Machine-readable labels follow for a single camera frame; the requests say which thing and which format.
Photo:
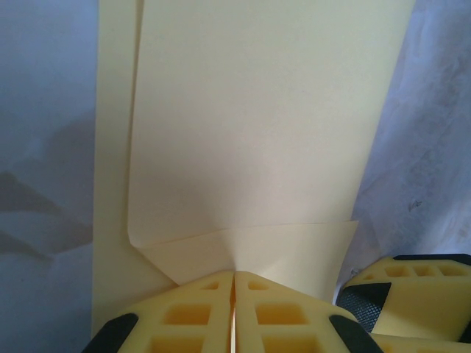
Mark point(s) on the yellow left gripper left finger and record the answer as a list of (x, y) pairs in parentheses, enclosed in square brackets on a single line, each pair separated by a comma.
[(154, 331)]

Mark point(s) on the yellow paper sheet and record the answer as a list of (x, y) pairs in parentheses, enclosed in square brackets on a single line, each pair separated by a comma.
[(250, 128)]

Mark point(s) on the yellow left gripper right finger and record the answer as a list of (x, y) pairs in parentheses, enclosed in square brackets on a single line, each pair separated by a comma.
[(316, 331)]

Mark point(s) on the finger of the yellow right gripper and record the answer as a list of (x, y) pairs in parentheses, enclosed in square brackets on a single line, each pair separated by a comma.
[(434, 346), (427, 301)]

